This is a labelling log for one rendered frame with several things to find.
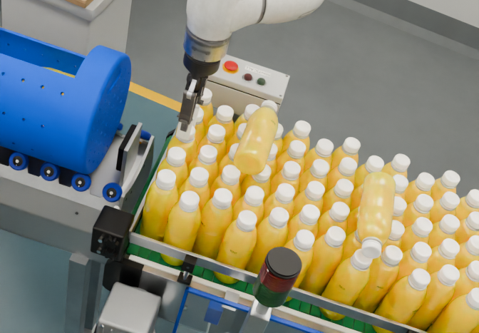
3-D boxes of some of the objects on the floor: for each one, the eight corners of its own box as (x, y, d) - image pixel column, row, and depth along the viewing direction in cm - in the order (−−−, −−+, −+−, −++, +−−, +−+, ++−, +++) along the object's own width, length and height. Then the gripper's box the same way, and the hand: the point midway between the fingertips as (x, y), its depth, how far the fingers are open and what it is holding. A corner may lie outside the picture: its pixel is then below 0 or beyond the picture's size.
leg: (66, 352, 226) (75, 243, 182) (83, 358, 226) (95, 250, 182) (58, 368, 222) (65, 260, 178) (75, 374, 222) (87, 267, 177)
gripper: (198, 22, 142) (180, 104, 158) (173, 68, 130) (157, 151, 147) (232, 33, 141) (211, 114, 158) (210, 80, 130) (189, 162, 146)
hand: (187, 121), depth 150 cm, fingers closed on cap, 4 cm apart
